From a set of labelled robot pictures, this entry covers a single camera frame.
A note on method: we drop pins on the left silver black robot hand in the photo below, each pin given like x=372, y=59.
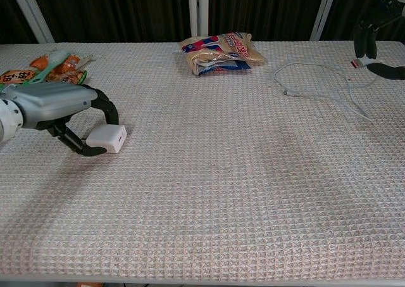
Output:
x=53, y=98

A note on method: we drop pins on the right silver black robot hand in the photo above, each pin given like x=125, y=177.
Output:
x=365, y=43

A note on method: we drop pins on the small white charger block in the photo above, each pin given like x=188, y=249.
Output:
x=107, y=138

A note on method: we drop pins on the orange brown snack packet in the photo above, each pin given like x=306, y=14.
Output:
x=68, y=76

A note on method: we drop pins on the teal toothbrush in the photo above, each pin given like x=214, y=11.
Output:
x=52, y=66

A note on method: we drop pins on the small orange snack packet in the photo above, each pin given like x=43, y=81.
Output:
x=68, y=63

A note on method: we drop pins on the black pleated curtain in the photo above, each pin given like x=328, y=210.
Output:
x=120, y=11

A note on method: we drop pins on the beige waffle table cloth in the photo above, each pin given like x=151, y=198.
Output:
x=205, y=188

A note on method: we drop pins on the white metal frame post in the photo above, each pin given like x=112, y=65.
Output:
x=198, y=11
x=324, y=11
x=30, y=13

